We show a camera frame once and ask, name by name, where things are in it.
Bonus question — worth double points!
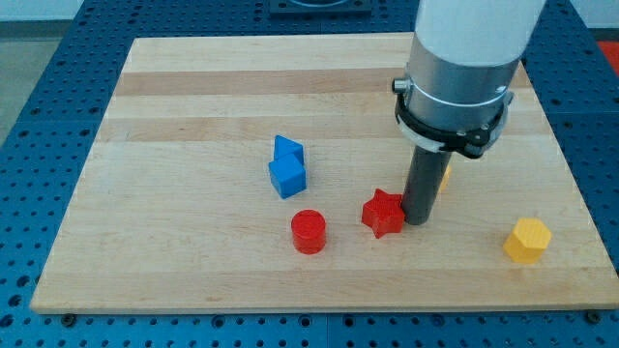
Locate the yellow hexagon block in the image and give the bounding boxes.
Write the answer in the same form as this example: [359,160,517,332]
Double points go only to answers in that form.
[503,217,552,264]

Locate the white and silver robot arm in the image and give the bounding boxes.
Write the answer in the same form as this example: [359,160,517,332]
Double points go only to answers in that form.
[392,0,545,159]

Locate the yellow heart block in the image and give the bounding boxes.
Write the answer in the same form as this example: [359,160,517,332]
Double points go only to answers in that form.
[438,165,452,193]

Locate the blue cube block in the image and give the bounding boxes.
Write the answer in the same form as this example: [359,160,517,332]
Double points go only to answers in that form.
[268,155,307,199]

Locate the blue triangle block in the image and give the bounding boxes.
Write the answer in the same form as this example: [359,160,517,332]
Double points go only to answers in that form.
[274,134,305,165]

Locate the red cylinder block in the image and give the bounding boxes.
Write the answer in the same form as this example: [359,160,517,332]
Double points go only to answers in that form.
[291,210,327,254]

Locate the wooden board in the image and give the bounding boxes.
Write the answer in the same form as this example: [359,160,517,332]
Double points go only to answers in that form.
[30,33,618,314]

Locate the red star block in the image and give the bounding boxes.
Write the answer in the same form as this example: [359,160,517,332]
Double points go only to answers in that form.
[362,188,405,239]

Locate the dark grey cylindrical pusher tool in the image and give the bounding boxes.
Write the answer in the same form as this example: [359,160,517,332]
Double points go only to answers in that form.
[400,146,452,225]

